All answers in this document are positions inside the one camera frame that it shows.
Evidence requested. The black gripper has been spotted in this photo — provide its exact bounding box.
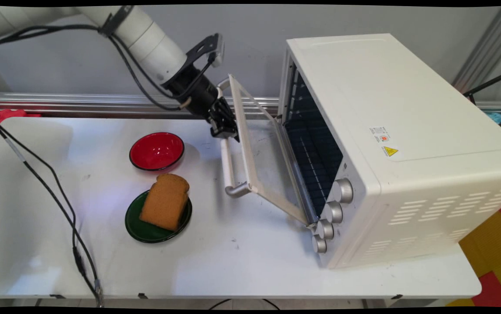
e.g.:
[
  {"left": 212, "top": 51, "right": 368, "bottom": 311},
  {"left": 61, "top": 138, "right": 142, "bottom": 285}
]
[{"left": 162, "top": 65, "right": 239, "bottom": 143}]

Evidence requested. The glass oven door with handle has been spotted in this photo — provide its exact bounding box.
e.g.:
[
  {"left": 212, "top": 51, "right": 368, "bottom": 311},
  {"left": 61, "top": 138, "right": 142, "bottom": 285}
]
[{"left": 217, "top": 74, "right": 319, "bottom": 226}]

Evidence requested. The red bowl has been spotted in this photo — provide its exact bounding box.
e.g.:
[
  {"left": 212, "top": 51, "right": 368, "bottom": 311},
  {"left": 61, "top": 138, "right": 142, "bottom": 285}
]
[{"left": 129, "top": 132, "right": 185, "bottom": 172}]

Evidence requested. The brown bread slice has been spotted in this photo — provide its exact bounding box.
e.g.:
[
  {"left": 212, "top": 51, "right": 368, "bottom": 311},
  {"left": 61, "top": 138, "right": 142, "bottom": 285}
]
[{"left": 139, "top": 173, "right": 190, "bottom": 232}]

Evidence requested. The dark green plate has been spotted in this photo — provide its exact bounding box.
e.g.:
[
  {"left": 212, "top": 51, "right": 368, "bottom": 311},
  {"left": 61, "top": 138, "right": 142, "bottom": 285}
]
[{"left": 124, "top": 188, "right": 193, "bottom": 243}]

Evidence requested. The white toaster oven body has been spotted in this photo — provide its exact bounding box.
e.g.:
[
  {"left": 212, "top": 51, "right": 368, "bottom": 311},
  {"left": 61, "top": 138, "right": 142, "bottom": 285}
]
[{"left": 277, "top": 33, "right": 501, "bottom": 269}]

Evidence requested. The red cloth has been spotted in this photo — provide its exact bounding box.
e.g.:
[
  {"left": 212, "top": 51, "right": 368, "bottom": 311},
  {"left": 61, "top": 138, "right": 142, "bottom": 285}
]
[{"left": 0, "top": 109, "right": 41, "bottom": 137}]

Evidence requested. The black metal rod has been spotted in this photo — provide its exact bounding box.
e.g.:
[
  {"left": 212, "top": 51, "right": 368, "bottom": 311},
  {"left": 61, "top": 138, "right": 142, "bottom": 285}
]
[{"left": 463, "top": 69, "right": 501, "bottom": 99}]

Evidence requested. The yellow red foam floor mat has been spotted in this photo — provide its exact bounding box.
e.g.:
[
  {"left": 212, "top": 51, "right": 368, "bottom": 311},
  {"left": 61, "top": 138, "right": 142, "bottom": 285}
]
[{"left": 446, "top": 198, "right": 501, "bottom": 308}]

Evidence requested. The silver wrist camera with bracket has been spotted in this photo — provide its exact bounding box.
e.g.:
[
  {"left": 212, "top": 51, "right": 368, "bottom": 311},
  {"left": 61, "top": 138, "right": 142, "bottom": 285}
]
[{"left": 184, "top": 33, "right": 226, "bottom": 70}]

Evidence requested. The dark wire oven rack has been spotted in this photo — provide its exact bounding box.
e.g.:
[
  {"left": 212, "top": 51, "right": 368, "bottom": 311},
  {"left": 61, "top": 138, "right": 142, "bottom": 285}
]
[{"left": 285, "top": 114, "right": 343, "bottom": 216}]

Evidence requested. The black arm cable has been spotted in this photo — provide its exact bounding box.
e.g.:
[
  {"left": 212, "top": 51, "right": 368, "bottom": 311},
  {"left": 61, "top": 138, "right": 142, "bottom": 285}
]
[{"left": 0, "top": 24, "right": 216, "bottom": 112}]

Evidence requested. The aluminium wall rail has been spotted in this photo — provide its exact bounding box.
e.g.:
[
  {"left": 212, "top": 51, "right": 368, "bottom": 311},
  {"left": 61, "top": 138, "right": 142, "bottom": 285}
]
[{"left": 0, "top": 92, "right": 501, "bottom": 120}]

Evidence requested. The black cable under table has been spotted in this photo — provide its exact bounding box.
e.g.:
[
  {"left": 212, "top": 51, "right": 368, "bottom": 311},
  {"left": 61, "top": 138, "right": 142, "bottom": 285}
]
[{"left": 208, "top": 298, "right": 281, "bottom": 311}]

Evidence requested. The aluminium frame post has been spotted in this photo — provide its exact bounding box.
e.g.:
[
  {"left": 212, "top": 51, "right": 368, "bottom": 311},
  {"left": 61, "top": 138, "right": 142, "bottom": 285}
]
[{"left": 453, "top": 6, "right": 501, "bottom": 94}]

